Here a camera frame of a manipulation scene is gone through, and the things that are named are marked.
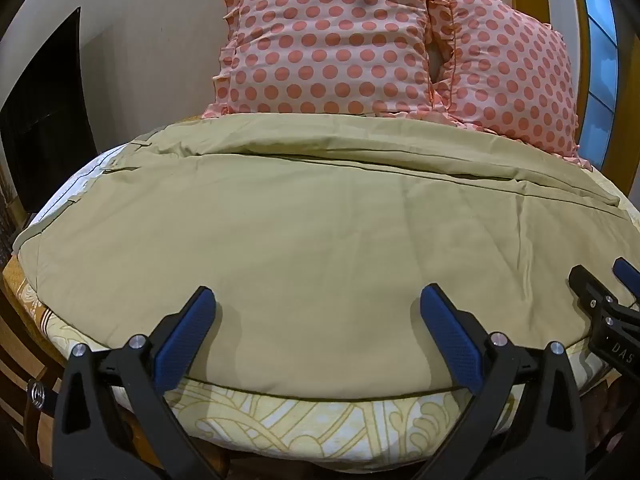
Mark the large pink polka dot pillow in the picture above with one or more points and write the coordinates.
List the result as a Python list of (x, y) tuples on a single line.
[(330, 40)]

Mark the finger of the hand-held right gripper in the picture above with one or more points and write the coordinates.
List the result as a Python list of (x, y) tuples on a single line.
[(628, 272), (588, 284)]

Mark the yellow patterned bed sheet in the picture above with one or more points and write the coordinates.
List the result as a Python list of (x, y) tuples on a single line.
[(320, 430)]

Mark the blue lit window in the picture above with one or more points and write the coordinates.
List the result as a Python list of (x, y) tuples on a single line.
[(600, 45)]

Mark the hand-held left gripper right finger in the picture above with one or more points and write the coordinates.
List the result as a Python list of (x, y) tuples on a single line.
[(450, 341)]

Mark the olive green blanket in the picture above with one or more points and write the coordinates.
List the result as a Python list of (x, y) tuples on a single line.
[(320, 260)]

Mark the black flat television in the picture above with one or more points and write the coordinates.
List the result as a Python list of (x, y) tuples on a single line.
[(50, 125)]

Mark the brown wooden bed frame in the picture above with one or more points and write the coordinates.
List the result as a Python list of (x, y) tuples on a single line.
[(25, 355)]

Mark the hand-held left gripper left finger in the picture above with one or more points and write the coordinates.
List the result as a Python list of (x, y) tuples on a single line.
[(186, 335)]

